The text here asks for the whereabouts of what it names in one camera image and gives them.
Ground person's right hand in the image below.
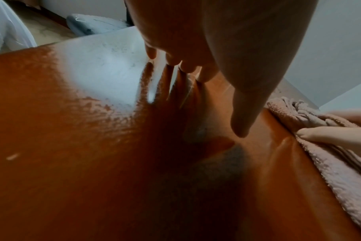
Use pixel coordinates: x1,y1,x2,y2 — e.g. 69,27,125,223
296,109,361,163

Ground pink cleaning cloth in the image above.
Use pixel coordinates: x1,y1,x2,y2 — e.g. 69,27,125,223
267,96,361,238

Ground grey round base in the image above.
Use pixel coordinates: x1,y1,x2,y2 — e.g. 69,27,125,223
65,13,132,37

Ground white fabric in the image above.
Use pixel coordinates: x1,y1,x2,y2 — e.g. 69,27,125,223
0,0,38,56

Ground person's left hand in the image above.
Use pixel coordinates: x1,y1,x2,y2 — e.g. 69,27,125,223
123,0,320,138

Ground red wooden table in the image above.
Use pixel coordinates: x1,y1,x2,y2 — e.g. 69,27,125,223
0,26,361,241

